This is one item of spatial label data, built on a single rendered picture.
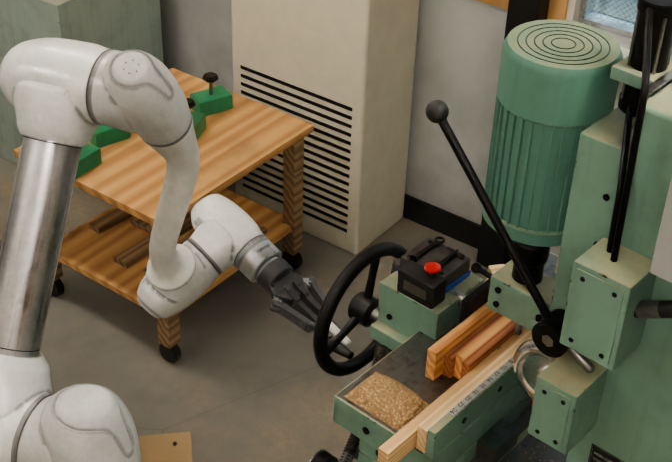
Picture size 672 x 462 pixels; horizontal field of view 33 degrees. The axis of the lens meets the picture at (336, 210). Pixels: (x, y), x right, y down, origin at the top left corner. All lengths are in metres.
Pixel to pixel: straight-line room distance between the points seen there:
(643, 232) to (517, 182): 0.23
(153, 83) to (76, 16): 1.95
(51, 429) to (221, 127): 1.61
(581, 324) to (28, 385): 0.95
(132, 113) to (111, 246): 1.61
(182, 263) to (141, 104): 0.53
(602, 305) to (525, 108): 0.30
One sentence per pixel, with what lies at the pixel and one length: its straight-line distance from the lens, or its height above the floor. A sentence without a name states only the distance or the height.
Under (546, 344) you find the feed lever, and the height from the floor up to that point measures 1.11.
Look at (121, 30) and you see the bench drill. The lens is 4.02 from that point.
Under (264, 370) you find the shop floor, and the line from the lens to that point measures 3.32.
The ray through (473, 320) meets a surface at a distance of 2.02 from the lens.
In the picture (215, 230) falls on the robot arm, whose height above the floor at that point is 0.85.
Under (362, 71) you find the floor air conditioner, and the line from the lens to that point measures 3.39.
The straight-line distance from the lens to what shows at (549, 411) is 1.78.
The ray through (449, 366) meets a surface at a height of 0.93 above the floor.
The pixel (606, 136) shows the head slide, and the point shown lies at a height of 1.42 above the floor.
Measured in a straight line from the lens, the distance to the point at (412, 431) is 1.84.
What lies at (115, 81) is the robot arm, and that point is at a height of 1.35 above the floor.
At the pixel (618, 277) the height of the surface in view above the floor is 1.30.
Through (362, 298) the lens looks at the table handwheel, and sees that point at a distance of 2.24.
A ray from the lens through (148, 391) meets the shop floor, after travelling 3.28.
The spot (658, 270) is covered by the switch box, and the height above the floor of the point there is 1.33.
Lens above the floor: 2.24
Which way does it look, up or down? 34 degrees down
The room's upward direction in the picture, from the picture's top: 2 degrees clockwise
